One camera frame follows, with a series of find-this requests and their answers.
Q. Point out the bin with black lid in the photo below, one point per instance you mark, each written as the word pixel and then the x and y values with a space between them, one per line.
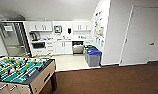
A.
pixel 87 45

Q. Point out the narrow white drawer unit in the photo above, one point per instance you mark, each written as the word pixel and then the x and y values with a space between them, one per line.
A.
pixel 88 42

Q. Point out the white under-sink cabinet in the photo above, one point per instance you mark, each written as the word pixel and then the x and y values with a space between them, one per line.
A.
pixel 63 47

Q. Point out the grey bin with blue lid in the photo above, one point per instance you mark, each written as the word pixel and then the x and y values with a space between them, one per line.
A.
pixel 94 58

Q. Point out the chrome sink faucet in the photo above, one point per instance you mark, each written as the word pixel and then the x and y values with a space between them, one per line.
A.
pixel 63 36

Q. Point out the wide white drawer unit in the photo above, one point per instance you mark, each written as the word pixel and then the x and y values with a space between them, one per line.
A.
pixel 50 48

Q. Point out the black built-in microwave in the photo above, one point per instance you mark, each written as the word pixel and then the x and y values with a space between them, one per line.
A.
pixel 38 45

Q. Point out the green foosball table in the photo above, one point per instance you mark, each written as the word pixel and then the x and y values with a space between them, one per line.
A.
pixel 21 71

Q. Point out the white room door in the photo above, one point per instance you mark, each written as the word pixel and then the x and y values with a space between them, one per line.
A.
pixel 141 35

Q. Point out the stainless steel refrigerator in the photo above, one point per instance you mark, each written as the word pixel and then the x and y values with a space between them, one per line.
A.
pixel 11 38

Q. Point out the small blue wall notice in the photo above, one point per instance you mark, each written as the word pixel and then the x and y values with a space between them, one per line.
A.
pixel 98 39

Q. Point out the white three-door wall cabinet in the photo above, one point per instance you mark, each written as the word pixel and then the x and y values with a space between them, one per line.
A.
pixel 81 25

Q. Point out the small green wall notice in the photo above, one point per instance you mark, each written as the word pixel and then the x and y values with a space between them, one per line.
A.
pixel 102 42

